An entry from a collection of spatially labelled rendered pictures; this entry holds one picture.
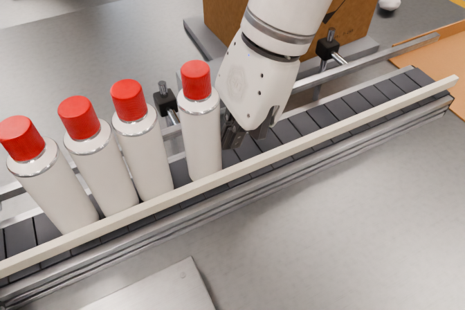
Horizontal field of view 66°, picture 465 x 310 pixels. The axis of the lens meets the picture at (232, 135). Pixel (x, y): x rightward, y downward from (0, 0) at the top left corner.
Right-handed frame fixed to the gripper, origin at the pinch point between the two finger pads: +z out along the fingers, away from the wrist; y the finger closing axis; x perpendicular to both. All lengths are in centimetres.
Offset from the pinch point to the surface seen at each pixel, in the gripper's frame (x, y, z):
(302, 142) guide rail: 10.3, 3.8, -0.7
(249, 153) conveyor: 5.1, -0.1, 4.9
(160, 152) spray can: -11.7, 1.8, -0.5
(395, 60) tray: 47.4, -11.3, -5.6
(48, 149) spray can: -24.0, 0.8, -2.3
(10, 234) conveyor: -28.4, -2.8, 17.0
